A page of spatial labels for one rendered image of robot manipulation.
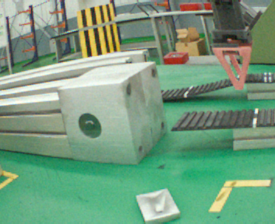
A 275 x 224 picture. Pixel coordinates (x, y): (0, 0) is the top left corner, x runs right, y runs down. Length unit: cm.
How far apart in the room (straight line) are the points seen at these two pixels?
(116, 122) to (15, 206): 17
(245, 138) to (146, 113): 13
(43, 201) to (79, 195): 4
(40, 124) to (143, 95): 14
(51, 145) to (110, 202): 16
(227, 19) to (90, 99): 26
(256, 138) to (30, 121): 30
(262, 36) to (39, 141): 61
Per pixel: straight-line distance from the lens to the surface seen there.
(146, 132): 42
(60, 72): 66
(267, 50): 86
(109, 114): 39
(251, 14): 98
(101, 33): 378
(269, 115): 39
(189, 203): 31
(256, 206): 29
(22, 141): 51
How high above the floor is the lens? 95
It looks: 17 degrees down
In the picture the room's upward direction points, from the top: 11 degrees counter-clockwise
